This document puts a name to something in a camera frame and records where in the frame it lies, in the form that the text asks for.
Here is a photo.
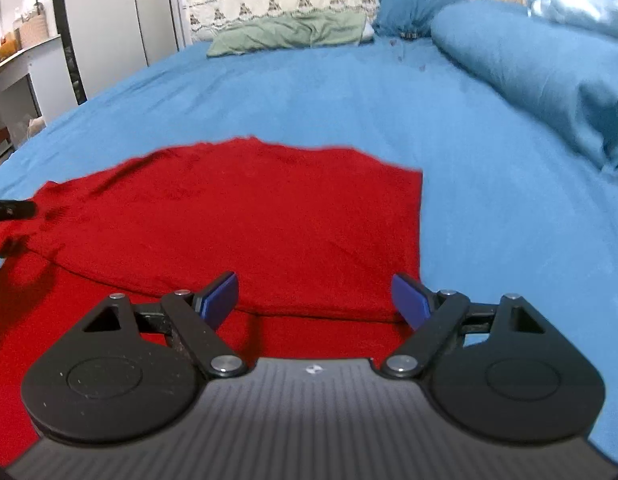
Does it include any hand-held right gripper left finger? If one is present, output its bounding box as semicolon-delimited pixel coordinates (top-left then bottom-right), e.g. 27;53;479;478
82;271;248;379

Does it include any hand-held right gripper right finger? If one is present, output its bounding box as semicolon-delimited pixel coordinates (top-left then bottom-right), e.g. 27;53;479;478
380;274;546;379

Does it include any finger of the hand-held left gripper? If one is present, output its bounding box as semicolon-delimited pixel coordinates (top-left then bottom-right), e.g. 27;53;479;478
0;200;38;224

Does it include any red shirt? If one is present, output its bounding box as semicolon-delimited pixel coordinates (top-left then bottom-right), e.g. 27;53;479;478
0;136;424;467

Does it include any white side table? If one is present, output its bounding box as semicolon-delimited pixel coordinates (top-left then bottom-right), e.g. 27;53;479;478
0;35;64;161

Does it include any black pole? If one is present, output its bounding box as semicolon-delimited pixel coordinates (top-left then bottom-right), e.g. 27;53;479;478
52;0;88;106

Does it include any blue bed sheet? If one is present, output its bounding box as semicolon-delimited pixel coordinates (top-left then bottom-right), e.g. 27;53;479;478
0;40;618;466

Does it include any grey wardrobe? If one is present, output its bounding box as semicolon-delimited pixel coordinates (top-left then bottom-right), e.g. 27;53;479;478
49;0;180;106

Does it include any rolled blue duvet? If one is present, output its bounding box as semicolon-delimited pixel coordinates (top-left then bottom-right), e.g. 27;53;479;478
431;0;618;181

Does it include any green pillow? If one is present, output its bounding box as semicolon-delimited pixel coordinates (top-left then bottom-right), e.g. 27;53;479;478
207;10;368;58

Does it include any blue pillow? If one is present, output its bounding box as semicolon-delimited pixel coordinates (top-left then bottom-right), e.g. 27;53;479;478
373;0;464;39

